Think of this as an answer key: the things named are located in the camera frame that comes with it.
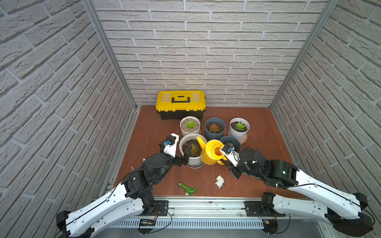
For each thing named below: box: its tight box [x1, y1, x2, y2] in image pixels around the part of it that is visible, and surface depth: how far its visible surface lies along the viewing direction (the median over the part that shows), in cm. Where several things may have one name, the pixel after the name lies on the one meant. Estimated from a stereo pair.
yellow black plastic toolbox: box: [155, 90, 206, 120], surface depth 102 cm
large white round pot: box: [178, 132, 208, 169], surface depth 87 cm
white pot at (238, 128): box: [227, 117, 251, 145], surface depth 98 cm
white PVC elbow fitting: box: [214, 175, 225, 189], surface depth 82 cm
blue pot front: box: [219, 135, 242, 153], surface depth 90 cm
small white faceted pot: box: [179, 116, 201, 137], surface depth 96 cm
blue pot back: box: [204, 117, 226, 141], surface depth 97 cm
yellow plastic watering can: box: [196, 135, 228, 166], surface depth 66 cm
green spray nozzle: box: [178, 182, 197, 196], surface depth 81 cm
